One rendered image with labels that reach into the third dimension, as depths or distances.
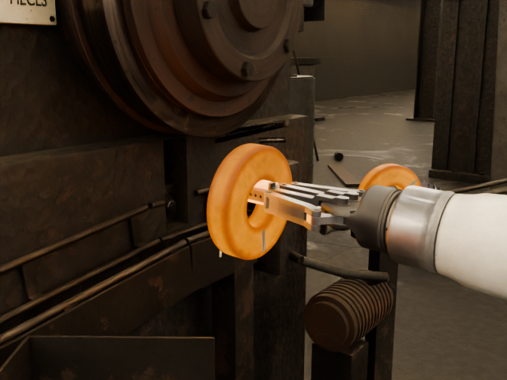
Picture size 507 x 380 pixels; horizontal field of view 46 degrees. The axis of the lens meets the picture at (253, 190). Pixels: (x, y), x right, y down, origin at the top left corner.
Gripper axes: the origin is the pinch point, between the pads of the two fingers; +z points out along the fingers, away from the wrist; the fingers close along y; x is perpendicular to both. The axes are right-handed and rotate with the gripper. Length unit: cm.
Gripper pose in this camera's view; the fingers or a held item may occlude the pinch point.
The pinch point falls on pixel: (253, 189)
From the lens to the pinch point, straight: 78.4
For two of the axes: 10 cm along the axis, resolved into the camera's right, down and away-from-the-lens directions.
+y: 5.9, -1.8, 7.9
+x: 0.4, -9.7, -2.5
